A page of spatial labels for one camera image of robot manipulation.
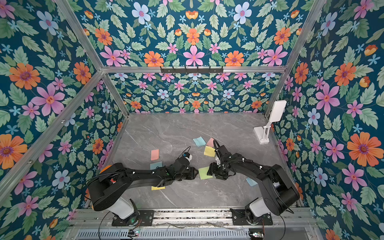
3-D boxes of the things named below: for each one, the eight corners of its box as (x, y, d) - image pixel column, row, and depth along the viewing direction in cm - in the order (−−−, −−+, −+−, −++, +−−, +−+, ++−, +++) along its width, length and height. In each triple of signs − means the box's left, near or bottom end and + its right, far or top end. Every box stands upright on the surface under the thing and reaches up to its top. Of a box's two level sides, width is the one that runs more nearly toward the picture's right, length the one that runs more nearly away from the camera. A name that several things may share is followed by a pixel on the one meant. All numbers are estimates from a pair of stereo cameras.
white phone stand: (257, 143, 105) (275, 107, 78) (255, 137, 108) (272, 100, 81) (267, 143, 105) (289, 107, 78) (265, 136, 108) (285, 100, 81)
